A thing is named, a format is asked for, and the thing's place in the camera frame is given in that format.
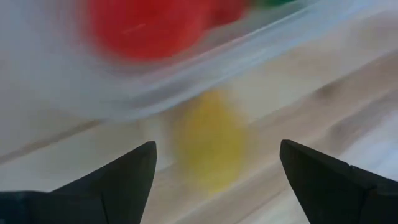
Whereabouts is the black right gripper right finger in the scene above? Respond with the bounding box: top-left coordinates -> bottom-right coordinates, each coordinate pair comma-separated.
279,139 -> 398,224

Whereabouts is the yellow toy lemon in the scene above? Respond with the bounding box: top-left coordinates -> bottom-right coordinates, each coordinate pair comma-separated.
172,90 -> 249,194

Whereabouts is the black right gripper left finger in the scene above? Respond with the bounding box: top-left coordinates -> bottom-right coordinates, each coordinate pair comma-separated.
0,141 -> 157,224

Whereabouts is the clear plastic container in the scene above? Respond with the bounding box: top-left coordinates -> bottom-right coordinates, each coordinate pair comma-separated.
0,0 -> 398,122

